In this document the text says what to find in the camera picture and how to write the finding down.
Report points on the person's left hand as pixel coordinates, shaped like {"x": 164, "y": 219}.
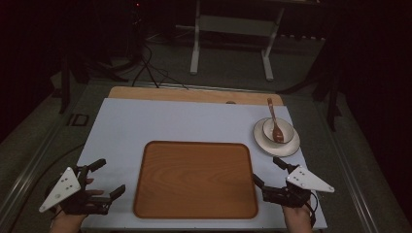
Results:
{"x": 66, "y": 223}

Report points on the brown wooden spoon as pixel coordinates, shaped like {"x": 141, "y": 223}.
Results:
{"x": 277, "y": 134}

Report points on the person's right hand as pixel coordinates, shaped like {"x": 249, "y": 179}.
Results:
{"x": 298, "y": 220}

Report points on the light blue table mat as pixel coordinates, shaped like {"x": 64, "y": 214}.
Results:
{"x": 129, "y": 129}

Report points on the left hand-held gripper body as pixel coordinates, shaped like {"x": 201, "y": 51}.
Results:
{"x": 61, "y": 189}

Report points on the wooden tray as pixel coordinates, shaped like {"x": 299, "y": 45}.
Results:
{"x": 194, "y": 181}

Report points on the black rectangular bracket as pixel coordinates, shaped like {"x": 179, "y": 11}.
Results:
{"x": 77, "y": 119}

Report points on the white plate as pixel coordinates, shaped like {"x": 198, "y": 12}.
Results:
{"x": 278, "y": 149}

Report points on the white metal stand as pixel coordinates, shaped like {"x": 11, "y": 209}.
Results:
{"x": 233, "y": 25}

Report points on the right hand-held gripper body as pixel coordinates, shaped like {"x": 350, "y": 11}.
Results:
{"x": 307, "y": 182}

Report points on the white bowl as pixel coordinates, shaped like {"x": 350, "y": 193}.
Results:
{"x": 268, "y": 129}

